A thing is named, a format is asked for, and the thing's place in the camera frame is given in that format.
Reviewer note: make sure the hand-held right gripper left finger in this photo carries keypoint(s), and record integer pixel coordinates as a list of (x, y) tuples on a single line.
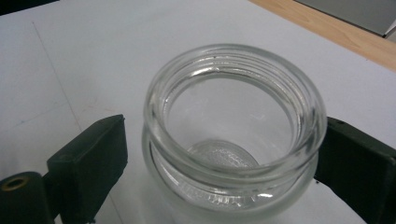
[(90, 165)]

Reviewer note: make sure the clear glass jar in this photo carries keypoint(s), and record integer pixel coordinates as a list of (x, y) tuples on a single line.
[(232, 137)]

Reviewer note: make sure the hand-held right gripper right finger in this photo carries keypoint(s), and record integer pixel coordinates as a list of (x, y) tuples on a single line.
[(358, 168)]

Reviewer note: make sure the grey panel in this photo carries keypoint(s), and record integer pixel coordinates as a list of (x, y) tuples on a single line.
[(351, 12)]

